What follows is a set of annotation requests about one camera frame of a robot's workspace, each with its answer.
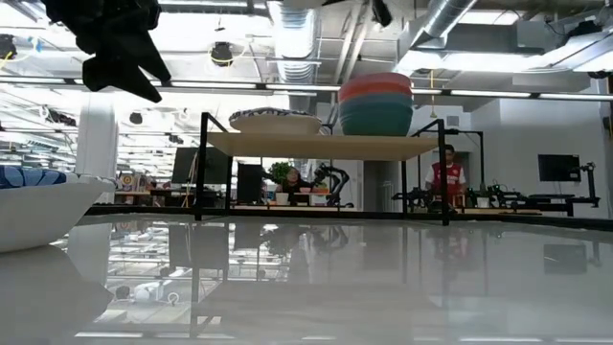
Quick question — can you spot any small black background monitor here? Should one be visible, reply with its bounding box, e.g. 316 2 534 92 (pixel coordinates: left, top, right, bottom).
236 162 265 205

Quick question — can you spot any thin black background frame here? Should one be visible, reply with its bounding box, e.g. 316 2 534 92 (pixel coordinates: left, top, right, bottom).
443 127 486 193

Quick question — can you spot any black rail with light strips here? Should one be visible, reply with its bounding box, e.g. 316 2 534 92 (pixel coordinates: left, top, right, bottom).
0 75 613 102

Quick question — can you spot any black wall monitor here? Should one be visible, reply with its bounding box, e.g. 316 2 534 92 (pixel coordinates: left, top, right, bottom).
537 153 582 183

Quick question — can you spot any large black background monitor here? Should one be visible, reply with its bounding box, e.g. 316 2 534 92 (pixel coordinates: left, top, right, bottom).
170 146 232 186

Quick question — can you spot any seated person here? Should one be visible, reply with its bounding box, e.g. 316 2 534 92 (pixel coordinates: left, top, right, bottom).
274 167 318 206

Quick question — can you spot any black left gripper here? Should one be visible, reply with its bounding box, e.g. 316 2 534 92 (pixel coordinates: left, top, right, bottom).
40 0 172 104

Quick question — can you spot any teal plastic bowl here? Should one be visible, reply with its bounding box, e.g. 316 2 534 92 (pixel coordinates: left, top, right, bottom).
339 110 414 137

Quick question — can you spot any small background plant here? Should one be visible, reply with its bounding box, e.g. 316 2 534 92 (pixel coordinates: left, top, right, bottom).
266 161 294 193

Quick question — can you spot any black aluminium table frame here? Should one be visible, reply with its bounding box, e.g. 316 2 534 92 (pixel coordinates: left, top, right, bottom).
85 204 613 232

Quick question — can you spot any standing person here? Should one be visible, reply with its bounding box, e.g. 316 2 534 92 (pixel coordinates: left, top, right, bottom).
424 144 468 208

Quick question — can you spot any wooden shelf with black legs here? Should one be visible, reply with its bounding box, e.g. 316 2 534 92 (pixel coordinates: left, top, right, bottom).
193 111 454 227

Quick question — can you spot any black overhead camera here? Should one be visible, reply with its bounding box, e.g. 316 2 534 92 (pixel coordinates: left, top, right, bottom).
209 40 236 68

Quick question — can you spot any silver ribbed ventilation duct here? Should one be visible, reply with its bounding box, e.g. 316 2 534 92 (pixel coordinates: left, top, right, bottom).
265 0 321 116

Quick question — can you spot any blue plastic bowl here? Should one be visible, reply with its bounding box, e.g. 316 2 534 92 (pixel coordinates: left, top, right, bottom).
338 94 414 116

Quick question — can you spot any silver smooth ventilation duct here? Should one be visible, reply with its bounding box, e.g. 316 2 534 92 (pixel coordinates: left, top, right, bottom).
382 0 480 87

